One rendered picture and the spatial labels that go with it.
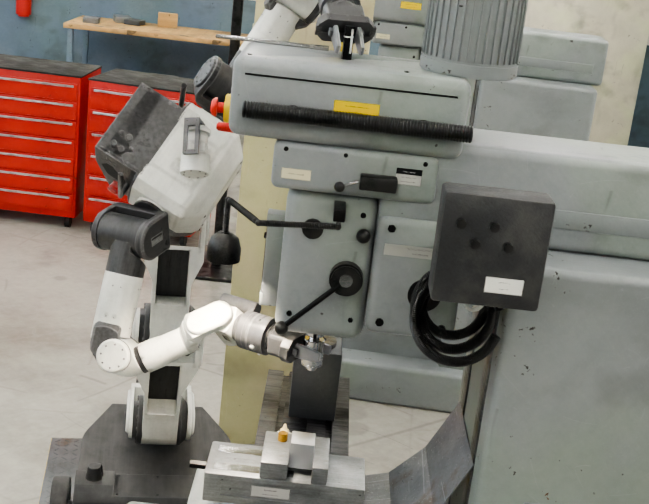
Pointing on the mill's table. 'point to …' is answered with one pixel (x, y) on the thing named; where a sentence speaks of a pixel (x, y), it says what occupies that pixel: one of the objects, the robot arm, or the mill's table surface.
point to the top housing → (346, 96)
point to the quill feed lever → (340, 281)
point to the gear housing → (325, 177)
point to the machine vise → (255, 486)
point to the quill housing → (329, 247)
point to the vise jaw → (275, 457)
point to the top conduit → (357, 121)
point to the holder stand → (317, 385)
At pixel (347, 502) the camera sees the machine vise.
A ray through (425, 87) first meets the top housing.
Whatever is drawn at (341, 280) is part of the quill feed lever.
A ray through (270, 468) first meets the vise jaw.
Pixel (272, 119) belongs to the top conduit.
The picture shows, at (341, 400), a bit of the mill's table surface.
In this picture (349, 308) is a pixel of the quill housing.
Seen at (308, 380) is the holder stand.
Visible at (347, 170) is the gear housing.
